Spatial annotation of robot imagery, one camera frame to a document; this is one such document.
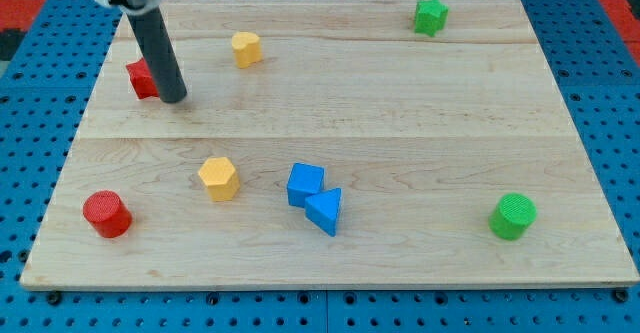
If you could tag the blue triangle block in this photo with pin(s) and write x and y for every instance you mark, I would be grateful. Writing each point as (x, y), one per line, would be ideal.
(323, 209)

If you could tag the green star block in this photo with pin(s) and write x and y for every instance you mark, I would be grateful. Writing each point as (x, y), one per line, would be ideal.
(430, 17)

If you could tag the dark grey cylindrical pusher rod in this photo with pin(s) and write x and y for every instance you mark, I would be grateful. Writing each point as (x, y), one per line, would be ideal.
(155, 45)

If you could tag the yellow hexagon block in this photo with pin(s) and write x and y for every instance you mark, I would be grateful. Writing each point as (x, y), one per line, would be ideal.
(220, 178)

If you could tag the blue cube block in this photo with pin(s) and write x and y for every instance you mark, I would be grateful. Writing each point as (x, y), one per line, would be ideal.
(304, 180)

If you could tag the wooden board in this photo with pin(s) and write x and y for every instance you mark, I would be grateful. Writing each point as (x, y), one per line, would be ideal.
(423, 134)

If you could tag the red star block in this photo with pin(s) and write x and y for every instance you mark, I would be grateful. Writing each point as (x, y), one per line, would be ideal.
(141, 79)

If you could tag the red cylinder block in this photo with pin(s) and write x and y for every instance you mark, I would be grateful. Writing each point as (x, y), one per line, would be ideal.
(107, 214)

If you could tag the green cylinder block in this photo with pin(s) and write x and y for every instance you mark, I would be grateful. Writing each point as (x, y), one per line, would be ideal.
(512, 216)

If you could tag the yellow heart block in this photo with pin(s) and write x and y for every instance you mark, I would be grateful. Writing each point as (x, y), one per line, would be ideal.
(247, 49)

